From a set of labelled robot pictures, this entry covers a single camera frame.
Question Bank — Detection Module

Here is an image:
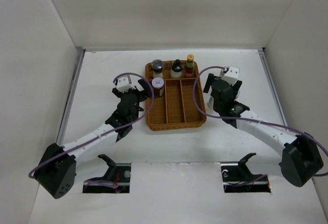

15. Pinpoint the grey-lid dark spice jar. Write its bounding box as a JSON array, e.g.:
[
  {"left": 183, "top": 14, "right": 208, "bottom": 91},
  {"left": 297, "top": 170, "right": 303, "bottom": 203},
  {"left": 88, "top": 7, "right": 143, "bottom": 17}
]
[{"left": 152, "top": 77, "right": 165, "bottom": 96}]

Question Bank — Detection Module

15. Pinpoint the red sauce bottle yellow cap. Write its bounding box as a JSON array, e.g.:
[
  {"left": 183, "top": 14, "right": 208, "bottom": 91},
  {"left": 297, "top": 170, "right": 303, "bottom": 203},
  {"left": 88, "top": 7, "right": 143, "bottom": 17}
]
[{"left": 184, "top": 54, "right": 195, "bottom": 77}]

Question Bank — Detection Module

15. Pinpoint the black-knob salt shaker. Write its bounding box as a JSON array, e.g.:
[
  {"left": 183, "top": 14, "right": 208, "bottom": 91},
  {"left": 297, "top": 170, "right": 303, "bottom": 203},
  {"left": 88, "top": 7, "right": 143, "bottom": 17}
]
[{"left": 170, "top": 59, "right": 183, "bottom": 78}]

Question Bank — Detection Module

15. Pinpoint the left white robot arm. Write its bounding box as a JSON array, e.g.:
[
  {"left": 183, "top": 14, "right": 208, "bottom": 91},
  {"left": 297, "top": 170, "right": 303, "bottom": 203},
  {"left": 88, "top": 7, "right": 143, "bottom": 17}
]
[{"left": 29, "top": 74, "right": 154, "bottom": 199}]

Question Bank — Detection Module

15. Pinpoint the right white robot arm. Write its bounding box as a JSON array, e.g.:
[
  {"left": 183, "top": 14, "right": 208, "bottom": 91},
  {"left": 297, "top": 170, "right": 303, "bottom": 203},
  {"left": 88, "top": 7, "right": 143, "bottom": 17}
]
[{"left": 203, "top": 73, "right": 323, "bottom": 187}]

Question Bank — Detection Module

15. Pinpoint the brown wicker divided tray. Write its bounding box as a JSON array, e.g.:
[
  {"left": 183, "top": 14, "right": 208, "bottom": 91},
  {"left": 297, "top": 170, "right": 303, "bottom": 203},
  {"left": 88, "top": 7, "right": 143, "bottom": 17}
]
[{"left": 145, "top": 60, "right": 207, "bottom": 131}]

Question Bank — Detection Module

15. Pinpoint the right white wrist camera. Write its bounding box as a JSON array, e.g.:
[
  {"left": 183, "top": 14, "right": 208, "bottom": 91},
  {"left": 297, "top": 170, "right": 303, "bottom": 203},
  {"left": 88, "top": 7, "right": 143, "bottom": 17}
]
[{"left": 220, "top": 66, "right": 240, "bottom": 86}]

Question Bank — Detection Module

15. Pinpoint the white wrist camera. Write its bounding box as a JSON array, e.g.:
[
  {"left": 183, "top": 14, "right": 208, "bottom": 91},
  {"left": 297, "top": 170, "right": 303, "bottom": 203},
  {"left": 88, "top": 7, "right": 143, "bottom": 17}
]
[
  {"left": 114, "top": 75, "right": 135, "bottom": 93},
  {"left": 220, "top": 66, "right": 240, "bottom": 86}
]

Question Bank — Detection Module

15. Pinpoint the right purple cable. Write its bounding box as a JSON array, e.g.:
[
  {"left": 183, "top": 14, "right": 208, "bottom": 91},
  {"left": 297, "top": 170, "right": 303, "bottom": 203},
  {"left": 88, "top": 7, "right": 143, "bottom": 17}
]
[{"left": 192, "top": 66, "right": 328, "bottom": 177}]

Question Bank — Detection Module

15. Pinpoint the purple cable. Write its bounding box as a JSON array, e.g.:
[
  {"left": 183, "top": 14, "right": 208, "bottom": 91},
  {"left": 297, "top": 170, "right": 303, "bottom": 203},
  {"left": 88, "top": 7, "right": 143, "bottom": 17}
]
[
  {"left": 192, "top": 66, "right": 328, "bottom": 177},
  {"left": 28, "top": 72, "right": 155, "bottom": 188}
]

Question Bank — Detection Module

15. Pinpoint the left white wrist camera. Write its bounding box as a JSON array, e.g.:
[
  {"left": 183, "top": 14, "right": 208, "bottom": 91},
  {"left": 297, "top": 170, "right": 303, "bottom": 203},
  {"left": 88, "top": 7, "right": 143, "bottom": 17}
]
[{"left": 114, "top": 75, "right": 135, "bottom": 93}]

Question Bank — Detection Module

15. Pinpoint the right metal frame rail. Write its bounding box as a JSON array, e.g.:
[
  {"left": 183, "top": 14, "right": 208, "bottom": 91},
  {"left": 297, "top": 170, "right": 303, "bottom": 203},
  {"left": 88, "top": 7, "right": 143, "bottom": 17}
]
[{"left": 257, "top": 48, "right": 287, "bottom": 126}]

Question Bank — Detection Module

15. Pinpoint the metal frame rail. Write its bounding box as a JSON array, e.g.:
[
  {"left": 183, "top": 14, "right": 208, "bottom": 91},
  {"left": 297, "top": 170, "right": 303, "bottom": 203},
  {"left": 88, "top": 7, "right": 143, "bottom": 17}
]
[
  {"left": 55, "top": 46, "right": 86, "bottom": 145},
  {"left": 257, "top": 48, "right": 287, "bottom": 126}
]

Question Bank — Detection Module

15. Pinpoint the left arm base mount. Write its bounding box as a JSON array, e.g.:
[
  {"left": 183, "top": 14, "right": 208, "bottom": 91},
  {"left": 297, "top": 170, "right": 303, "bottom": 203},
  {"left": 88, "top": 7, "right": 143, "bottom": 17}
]
[{"left": 82, "top": 154, "right": 132, "bottom": 194}]

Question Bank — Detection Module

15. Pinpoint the left metal frame rail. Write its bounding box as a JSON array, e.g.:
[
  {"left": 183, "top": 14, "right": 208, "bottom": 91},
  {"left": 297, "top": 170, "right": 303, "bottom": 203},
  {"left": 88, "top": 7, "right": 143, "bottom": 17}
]
[{"left": 55, "top": 46, "right": 86, "bottom": 145}]

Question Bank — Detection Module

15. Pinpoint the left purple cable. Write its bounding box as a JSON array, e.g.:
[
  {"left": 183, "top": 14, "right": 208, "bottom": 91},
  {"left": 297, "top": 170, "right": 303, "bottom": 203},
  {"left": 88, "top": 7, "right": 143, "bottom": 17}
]
[{"left": 28, "top": 72, "right": 155, "bottom": 188}]

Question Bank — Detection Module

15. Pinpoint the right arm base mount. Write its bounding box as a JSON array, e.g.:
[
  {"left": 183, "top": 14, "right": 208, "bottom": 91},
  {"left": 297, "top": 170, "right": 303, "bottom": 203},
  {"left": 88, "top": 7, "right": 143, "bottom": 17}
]
[{"left": 220, "top": 153, "right": 271, "bottom": 193}]

